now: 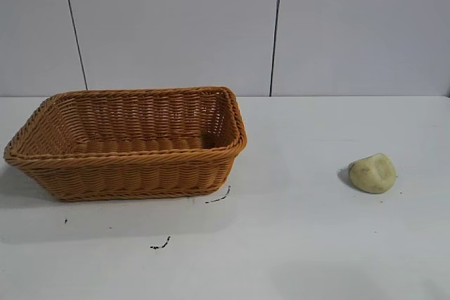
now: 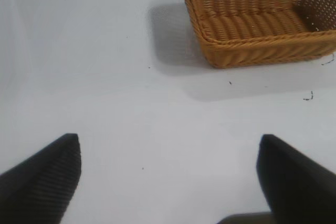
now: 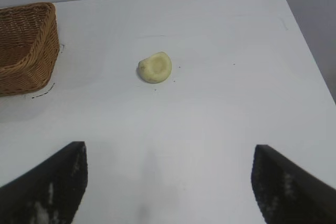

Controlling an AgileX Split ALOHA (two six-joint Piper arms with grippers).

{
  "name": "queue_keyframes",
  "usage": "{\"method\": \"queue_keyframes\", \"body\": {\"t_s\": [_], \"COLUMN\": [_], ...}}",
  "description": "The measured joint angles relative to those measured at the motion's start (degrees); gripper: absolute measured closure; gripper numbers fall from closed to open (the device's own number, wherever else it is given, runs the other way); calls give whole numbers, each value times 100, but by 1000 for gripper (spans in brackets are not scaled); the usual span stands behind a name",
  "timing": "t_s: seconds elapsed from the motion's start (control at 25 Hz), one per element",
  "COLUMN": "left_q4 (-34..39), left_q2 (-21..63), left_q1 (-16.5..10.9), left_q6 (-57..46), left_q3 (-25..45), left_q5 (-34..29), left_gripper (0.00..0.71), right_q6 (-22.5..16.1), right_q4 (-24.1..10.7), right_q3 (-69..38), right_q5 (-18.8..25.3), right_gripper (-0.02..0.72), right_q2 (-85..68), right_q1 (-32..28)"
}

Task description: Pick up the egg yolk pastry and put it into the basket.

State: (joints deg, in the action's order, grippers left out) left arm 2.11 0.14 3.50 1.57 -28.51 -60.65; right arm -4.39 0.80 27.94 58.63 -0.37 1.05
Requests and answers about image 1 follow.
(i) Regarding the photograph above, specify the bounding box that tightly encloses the pale yellow egg yolk pastry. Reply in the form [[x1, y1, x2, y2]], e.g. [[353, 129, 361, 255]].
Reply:
[[347, 152, 397, 195]]

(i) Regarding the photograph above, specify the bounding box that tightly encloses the brown woven wicker basket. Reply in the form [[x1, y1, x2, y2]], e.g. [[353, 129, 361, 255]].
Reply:
[[3, 85, 248, 203]]

